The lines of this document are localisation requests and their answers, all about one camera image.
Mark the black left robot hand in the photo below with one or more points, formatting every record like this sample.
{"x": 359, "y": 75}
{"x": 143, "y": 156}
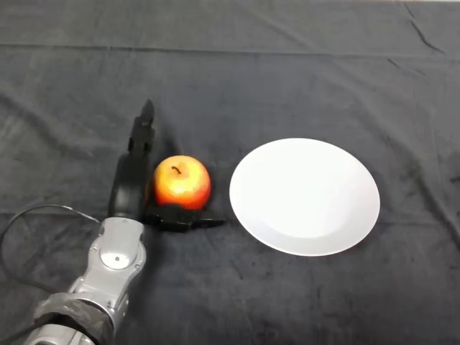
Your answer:
{"x": 129, "y": 183}

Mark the black cloth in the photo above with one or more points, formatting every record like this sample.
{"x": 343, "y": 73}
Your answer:
{"x": 287, "y": 72}

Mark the white round plate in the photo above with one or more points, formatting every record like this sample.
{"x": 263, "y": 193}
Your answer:
{"x": 305, "y": 199}

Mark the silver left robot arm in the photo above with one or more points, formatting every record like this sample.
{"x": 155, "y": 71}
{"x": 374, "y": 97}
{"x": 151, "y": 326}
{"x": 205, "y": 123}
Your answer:
{"x": 108, "y": 258}

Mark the red yellow apple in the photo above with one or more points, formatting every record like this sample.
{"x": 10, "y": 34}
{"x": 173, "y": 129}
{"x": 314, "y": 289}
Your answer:
{"x": 181, "y": 188}

